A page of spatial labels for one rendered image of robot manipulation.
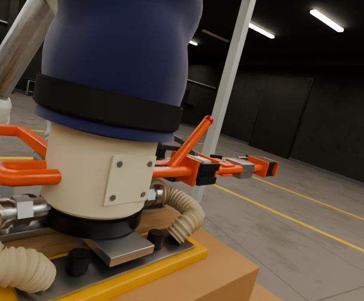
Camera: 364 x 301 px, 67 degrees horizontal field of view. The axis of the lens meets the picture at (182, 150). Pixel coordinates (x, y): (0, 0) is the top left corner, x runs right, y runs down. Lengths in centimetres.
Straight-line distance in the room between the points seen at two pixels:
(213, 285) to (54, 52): 41
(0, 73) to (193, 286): 95
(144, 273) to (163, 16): 35
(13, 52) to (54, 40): 73
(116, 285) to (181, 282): 11
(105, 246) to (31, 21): 86
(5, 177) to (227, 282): 37
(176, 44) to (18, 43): 81
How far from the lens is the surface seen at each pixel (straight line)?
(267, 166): 90
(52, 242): 52
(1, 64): 116
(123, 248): 43
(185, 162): 62
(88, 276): 42
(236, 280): 54
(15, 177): 40
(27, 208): 44
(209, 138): 358
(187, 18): 43
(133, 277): 43
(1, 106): 119
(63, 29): 41
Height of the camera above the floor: 121
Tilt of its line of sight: 9 degrees down
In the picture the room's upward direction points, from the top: 14 degrees clockwise
